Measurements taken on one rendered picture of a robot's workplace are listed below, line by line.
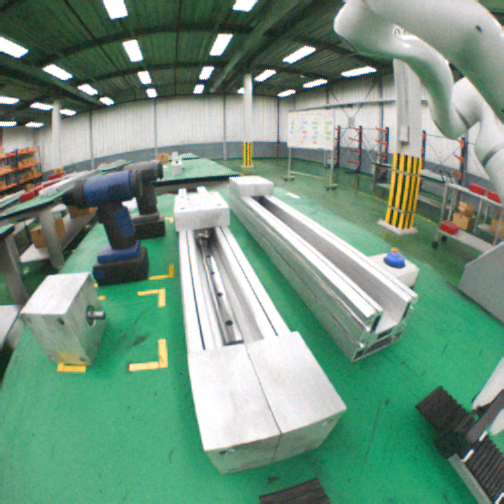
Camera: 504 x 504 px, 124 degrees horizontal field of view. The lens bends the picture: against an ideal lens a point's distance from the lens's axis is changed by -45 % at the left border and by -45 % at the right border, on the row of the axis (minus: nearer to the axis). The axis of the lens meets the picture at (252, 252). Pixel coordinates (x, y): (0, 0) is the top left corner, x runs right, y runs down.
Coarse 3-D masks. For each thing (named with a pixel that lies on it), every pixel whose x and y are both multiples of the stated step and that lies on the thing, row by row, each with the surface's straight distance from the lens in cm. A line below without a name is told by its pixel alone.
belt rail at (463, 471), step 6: (456, 456) 33; (450, 462) 33; (456, 462) 32; (462, 462) 33; (456, 468) 33; (462, 468) 33; (462, 474) 33; (468, 474) 33; (468, 480) 34; (474, 480) 34; (468, 486) 34; (474, 486) 34; (480, 486) 34; (474, 492) 35; (480, 492) 35; (480, 498) 35; (486, 498) 36
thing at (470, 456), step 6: (486, 432) 33; (480, 438) 32; (486, 438) 33; (474, 444) 32; (480, 444) 32; (468, 450) 31; (474, 450) 32; (480, 450) 32; (468, 456) 30; (474, 456) 31; (468, 462) 30
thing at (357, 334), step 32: (256, 224) 62; (288, 224) 61; (288, 256) 45; (320, 256) 38; (352, 256) 40; (320, 288) 36; (352, 288) 32; (384, 288) 36; (320, 320) 38; (352, 320) 31; (384, 320) 35; (352, 352) 32
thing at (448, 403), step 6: (450, 396) 33; (444, 402) 32; (450, 402) 32; (456, 402) 33; (438, 408) 31; (444, 408) 31; (450, 408) 31; (432, 414) 30; (438, 414) 30; (444, 414) 31; (432, 420) 30; (438, 420) 30; (432, 426) 30
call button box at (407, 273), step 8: (376, 256) 49; (384, 256) 49; (384, 264) 46; (392, 264) 46; (408, 264) 49; (392, 272) 44; (400, 272) 45; (408, 272) 46; (416, 272) 48; (400, 280) 45; (408, 280) 47
